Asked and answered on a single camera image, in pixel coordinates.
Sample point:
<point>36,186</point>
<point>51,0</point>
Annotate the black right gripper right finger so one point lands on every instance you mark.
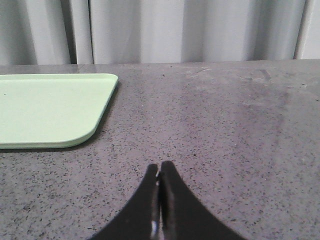
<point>184,217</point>

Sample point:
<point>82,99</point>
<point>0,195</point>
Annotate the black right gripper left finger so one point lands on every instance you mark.
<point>139,219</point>

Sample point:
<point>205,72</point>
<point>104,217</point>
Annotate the light green plastic tray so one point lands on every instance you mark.
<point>40,111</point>

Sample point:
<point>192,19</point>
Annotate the white pleated curtain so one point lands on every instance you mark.
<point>56,32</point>

